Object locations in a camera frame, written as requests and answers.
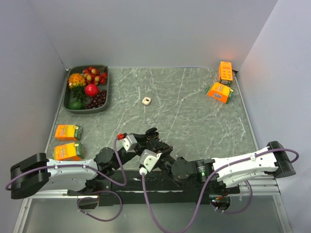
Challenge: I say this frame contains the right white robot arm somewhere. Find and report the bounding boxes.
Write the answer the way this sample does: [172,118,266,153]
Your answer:
[139,141,296,193]

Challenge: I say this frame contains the orange juice box far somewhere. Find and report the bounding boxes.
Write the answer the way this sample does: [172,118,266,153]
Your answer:
[218,61,233,86]

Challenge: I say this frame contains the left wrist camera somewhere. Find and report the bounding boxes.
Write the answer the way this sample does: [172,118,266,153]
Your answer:
[117,133,138,151]

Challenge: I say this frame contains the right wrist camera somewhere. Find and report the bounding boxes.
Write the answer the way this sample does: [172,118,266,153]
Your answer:
[139,149,162,175]

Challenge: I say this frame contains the red lychee bunch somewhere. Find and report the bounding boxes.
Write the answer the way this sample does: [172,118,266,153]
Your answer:
[82,66,108,85]

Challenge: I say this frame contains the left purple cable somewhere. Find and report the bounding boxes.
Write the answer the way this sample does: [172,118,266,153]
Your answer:
[5,137,128,222]

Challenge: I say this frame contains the black earbud charging case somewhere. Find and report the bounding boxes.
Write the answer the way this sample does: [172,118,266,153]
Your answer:
[145,127,159,140]

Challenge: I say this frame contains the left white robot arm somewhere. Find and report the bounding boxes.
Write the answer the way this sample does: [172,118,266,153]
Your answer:
[5,133,159,200]

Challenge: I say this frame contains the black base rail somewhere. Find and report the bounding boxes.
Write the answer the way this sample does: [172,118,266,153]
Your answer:
[67,168,241,207]

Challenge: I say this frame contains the beige earbud charging case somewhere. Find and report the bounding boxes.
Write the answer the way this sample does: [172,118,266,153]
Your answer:
[142,97,152,106]

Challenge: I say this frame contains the orange juice box tilted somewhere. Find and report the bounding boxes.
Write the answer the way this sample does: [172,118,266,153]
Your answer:
[205,82,234,103]

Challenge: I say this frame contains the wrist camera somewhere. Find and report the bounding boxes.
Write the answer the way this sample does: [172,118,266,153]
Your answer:
[117,133,138,151]
[139,149,162,175]

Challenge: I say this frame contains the orange juice box left lower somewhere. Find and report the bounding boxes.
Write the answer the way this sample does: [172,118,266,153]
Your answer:
[53,142,85,161]

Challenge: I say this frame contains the red apple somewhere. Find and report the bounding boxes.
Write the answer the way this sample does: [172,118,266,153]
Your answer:
[85,84,99,98]

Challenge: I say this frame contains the orange juice box left upper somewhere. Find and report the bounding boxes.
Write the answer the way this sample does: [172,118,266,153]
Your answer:
[55,124,83,141]

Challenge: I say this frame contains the orange pineapple toy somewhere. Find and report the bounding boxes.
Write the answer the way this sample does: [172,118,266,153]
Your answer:
[68,73,86,102]

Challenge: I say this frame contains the dark grape bunch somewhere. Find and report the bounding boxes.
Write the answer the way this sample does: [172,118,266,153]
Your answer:
[86,90,107,109]

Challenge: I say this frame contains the green avocado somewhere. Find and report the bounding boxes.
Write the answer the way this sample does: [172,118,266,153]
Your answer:
[68,101,85,110]

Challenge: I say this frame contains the grey fruit tray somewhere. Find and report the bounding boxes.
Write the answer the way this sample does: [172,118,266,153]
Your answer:
[62,65,110,114]

